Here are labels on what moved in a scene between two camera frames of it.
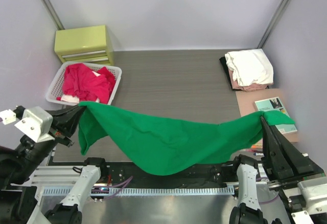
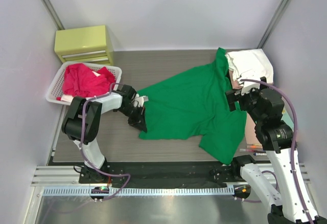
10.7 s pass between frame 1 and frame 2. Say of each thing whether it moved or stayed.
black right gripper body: moved
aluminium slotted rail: stayed
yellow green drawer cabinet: stayed
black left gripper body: moved
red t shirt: stayed
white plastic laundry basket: stayed
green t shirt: moved
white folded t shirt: stayed
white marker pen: stayed
